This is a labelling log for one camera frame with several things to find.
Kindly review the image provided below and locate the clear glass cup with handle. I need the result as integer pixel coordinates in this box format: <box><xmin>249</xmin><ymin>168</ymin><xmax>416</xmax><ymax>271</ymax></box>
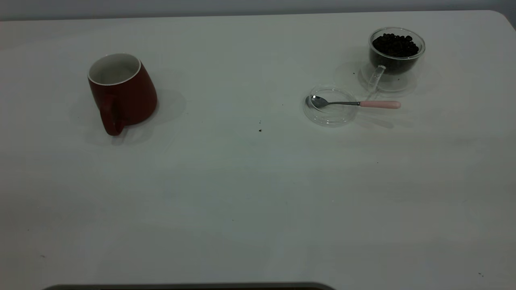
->
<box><xmin>360</xmin><ymin>27</ymin><xmax>426</xmax><ymax>95</ymax></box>

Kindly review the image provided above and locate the red ceramic mug white inside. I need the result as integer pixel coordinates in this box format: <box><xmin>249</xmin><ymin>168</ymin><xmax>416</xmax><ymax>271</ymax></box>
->
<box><xmin>87</xmin><ymin>53</ymin><xmax>158</xmax><ymax>137</ymax></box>

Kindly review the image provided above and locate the dark roasted coffee beans pile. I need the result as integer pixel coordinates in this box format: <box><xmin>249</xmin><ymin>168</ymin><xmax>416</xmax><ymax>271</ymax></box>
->
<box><xmin>370</xmin><ymin>33</ymin><xmax>420</xmax><ymax>75</ymax></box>

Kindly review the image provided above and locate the metal spoon with pink handle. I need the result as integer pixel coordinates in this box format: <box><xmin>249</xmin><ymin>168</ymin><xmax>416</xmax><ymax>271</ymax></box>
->
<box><xmin>309</xmin><ymin>95</ymin><xmax>402</xmax><ymax>110</ymax></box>

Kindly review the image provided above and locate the clear round glass saucer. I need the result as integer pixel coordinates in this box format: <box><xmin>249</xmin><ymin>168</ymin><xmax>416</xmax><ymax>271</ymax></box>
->
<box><xmin>303</xmin><ymin>84</ymin><xmax>359</xmax><ymax>128</ymax></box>

